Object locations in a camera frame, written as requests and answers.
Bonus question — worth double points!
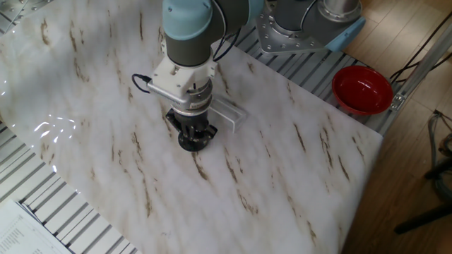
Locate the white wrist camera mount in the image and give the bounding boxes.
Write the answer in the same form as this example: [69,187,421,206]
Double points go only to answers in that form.
[146,58,218,107]

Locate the small round silver cup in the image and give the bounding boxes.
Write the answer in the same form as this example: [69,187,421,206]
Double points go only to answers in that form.
[177,132,213,153]

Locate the marble pattern table mat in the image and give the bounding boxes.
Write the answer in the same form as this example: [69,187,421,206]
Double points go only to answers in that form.
[0,0,384,254]

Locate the stack of printed papers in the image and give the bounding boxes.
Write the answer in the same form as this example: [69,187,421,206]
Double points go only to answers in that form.
[0,199,73,254]

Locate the perforated aluminium bracket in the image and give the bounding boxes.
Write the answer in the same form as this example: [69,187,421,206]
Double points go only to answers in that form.
[0,0,54,35]

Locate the black floor cables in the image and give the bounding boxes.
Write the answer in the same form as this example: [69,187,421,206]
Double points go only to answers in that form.
[389,10,452,84]

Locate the silver wire mesh basket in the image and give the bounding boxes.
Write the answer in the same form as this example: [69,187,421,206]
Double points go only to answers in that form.
[208,94,249,134]

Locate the silver robot mounting plate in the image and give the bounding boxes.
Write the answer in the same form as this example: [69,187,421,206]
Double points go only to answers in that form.
[253,3,328,56]

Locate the red bowl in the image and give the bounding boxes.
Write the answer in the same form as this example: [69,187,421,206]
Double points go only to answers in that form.
[331,65,394,116]

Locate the black chair base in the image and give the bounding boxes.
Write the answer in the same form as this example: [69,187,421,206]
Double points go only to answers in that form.
[393,155,452,236]

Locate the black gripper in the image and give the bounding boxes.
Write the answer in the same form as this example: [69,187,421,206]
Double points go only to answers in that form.
[165,107,218,142]

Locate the black gripper cable bundle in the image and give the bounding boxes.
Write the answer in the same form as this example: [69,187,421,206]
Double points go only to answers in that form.
[131,28,243,95]

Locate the aluminium frame post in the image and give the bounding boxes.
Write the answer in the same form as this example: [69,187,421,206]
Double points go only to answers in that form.
[390,20,452,111]

